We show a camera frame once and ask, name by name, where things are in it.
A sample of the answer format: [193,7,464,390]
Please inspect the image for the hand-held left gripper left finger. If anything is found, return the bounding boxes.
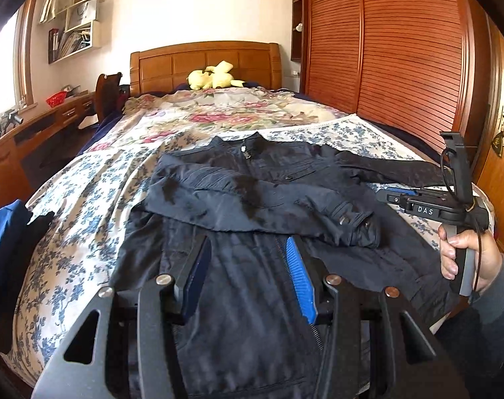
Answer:
[30,235,213,399]

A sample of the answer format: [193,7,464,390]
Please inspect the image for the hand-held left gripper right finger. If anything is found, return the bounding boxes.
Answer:
[285,235,471,399]

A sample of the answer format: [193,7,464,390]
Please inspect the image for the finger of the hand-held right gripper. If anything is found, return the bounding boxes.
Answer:
[376,188,421,209]

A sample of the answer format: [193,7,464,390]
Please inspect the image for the dark navy jacket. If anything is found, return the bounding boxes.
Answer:
[111,132,464,399]

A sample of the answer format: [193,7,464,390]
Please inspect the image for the person's right forearm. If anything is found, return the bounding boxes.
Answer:
[435,253,504,399]

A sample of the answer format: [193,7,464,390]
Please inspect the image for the person's right hand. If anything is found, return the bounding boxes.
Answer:
[439,229,503,292]

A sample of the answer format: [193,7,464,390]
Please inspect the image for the blue floral bed sheet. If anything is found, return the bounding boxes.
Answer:
[3,114,496,383]

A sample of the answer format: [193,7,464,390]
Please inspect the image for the wooden slatted wardrobe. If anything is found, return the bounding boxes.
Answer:
[300,0,491,184]

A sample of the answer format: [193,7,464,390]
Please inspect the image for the pink floral quilt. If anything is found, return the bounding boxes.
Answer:
[86,86,352,154]

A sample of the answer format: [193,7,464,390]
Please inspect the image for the yellow plush toy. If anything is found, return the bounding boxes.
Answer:
[188,61,247,91]

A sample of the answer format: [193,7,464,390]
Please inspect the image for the blue cloth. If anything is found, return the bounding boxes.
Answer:
[0,199,33,285]

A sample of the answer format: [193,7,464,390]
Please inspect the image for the dark wooden chair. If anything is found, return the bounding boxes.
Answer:
[95,72,126,122]

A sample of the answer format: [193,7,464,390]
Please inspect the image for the narrow wooden shelf unit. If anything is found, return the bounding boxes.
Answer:
[290,0,305,62]

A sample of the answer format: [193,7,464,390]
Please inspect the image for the wooden bed headboard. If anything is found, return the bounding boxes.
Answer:
[130,41,283,96]

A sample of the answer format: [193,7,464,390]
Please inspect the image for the wooden desk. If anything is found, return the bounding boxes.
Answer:
[0,90,99,219]

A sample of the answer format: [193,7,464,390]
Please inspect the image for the white wall shelf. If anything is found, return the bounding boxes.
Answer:
[37,0,104,66]

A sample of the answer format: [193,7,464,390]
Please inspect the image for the wooden window frame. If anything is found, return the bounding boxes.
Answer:
[12,0,42,111]

